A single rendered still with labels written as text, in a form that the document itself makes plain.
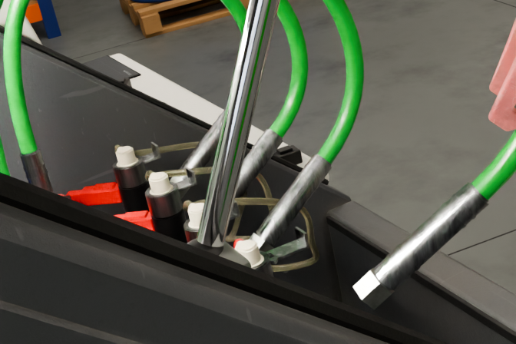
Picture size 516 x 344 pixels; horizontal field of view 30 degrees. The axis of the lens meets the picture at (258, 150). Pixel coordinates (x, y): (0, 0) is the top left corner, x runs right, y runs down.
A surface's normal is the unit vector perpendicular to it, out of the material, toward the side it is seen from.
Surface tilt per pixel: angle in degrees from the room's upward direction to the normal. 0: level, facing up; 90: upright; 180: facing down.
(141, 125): 90
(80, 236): 43
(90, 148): 90
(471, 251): 0
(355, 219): 0
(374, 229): 0
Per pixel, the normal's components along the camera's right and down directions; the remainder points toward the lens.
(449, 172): -0.19, -0.90
